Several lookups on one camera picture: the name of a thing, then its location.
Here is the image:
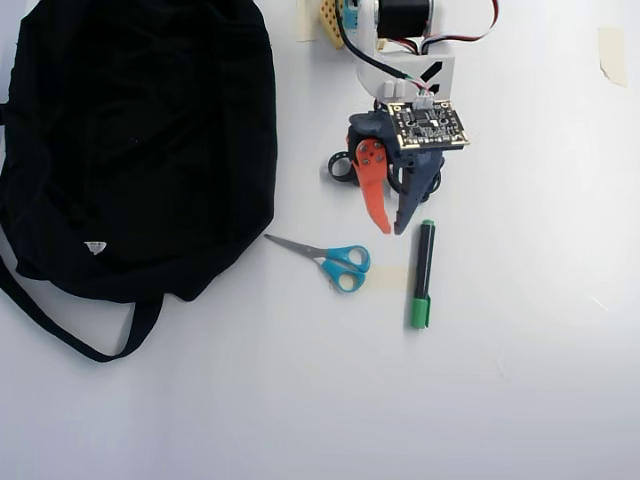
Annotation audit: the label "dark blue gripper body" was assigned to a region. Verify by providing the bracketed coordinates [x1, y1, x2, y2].
[346, 110, 417, 194]

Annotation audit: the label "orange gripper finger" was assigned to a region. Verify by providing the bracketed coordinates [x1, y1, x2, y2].
[352, 139, 393, 235]

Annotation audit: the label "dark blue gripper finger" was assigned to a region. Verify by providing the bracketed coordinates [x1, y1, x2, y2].
[392, 151, 445, 236]

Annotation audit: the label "black cable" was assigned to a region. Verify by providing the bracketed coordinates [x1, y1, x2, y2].
[388, 167, 444, 204]

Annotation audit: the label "black fabric bag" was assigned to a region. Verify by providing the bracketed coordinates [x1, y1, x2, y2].
[0, 0, 279, 364]

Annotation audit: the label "green and black marker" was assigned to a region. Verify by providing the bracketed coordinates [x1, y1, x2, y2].
[408, 218, 437, 330]

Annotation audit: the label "short beige tape strip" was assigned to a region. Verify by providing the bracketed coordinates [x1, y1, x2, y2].
[367, 266, 414, 293]

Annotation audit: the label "yellow perforated base block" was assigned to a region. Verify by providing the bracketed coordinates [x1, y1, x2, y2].
[318, 0, 349, 51]

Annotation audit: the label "long beige tape strip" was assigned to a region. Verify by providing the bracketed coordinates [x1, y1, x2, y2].
[597, 27, 628, 86]

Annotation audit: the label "black ring-shaped clip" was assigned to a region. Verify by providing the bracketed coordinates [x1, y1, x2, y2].
[327, 149, 359, 187]

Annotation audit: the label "black camera circuit board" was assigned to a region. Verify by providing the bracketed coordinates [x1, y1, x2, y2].
[386, 99, 472, 154]

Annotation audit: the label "blue handled scissors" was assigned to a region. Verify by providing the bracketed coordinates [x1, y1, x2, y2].
[263, 233, 372, 294]

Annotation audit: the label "white red black servo wire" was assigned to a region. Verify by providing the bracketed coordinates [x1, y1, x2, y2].
[417, 0, 501, 54]

